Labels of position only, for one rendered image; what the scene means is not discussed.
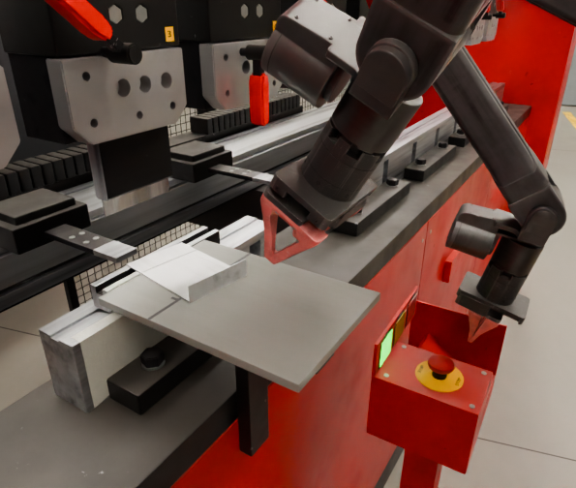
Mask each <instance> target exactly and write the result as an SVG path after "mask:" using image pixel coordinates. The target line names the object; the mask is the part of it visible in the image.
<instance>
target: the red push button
mask: <svg viewBox="0 0 576 488"><path fill-rule="evenodd" d="M428 366H429V368H430V369H431V370H432V371H433V372H432V376H433V377H434V378H435V379H437V380H441V381H442V380H445V379H446V377H447V374H450V373H451V372H452V371H453V370H454V369H455V364H454V361H453V360H452V359H451V358H449V357H448V356H445V355H442V354H435V355H432V356H430V358H429V359H428Z"/></svg>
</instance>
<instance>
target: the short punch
mask: <svg viewBox="0 0 576 488"><path fill-rule="evenodd" d="M86 144H87V149H88V155H89V161H90V166H91V171H92V176H93V182H94V188H95V193H96V197H97V198H98V199H101V200H102V203H103V209H104V214H105V217H106V216H109V215H111V214H114V213H116V212H119V211H121V210H123V209H126V208H128V207H131V206H133V205H136V204H138V203H141V202H143V201H146V200H148V199H151V198H154V197H156V196H159V195H161V194H164V193H166V192H169V186H168V179H169V178H170V177H171V176H172V165H171V157H170V147H169V137H168V128H167V126H164V127H161V128H157V129H153V130H149V131H146V132H142V133H138V134H134V135H130V136H127V137H121V138H117V139H113V140H110V141H106V142H102V143H98V144H94V145H93V144H88V143H86Z"/></svg>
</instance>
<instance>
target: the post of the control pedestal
mask: <svg viewBox="0 0 576 488"><path fill-rule="evenodd" d="M441 468H442V465H441V464H439V463H437V462H434V461H432V460H430V459H427V458H425V457H423V456H420V455H418V454H416V453H413V452H411V451H409V450H406V449H405V454H404V461H403V467H402V474H401V481H400V488H439V482H440V473H441Z"/></svg>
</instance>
